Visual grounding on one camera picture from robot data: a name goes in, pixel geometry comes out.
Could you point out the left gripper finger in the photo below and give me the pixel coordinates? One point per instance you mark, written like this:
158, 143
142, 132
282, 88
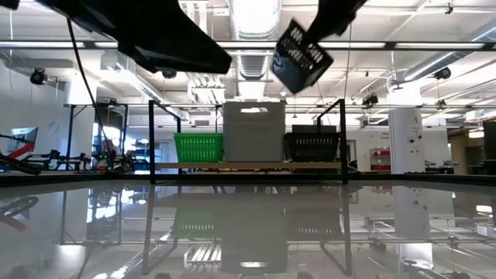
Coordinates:
193, 62
193, 31

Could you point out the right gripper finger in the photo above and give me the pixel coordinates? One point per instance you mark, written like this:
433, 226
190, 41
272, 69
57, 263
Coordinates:
341, 15
318, 15

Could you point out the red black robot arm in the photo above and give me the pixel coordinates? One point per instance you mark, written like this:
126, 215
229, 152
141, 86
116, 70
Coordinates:
23, 150

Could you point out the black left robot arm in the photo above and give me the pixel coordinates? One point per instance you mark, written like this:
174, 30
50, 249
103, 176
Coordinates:
7, 4

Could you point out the black background robot arm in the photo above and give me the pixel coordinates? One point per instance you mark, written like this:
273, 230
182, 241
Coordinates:
54, 157

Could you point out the black ceiling spotlight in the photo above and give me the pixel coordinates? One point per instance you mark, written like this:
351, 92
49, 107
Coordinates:
169, 74
370, 100
38, 76
442, 73

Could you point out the black overhead light bar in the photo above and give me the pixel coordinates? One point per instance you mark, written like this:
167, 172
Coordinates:
390, 45

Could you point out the blue storage rack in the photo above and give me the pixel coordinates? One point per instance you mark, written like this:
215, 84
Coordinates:
142, 155

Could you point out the dark grey box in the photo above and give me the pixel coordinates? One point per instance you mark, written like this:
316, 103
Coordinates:
314, 128

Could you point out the person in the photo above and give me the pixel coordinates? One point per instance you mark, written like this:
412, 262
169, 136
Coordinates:
109, 151

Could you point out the white column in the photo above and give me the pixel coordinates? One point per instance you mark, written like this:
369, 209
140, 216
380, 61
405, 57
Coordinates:
405, 124

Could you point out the computer monitor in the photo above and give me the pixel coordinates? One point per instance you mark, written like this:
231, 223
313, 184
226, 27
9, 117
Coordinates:
25, 135

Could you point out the red storage rack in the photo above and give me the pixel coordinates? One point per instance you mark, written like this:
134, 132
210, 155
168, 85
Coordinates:
380, 159

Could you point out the dark cabinet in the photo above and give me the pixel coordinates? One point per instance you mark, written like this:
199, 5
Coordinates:
490, 147

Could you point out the silver ceiling duct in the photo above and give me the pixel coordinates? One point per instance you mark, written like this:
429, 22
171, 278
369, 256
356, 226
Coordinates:
253, 17
445, 58

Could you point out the white rectangular air duct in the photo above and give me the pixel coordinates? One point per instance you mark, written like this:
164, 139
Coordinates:
131, 83

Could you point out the black background rig frame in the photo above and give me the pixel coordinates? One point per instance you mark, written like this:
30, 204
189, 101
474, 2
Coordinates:
71, 128

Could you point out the wooden shelf black metal frame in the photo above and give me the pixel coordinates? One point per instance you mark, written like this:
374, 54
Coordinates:
248, 166

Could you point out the black table frame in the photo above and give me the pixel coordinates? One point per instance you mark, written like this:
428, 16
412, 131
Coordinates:
77, 179

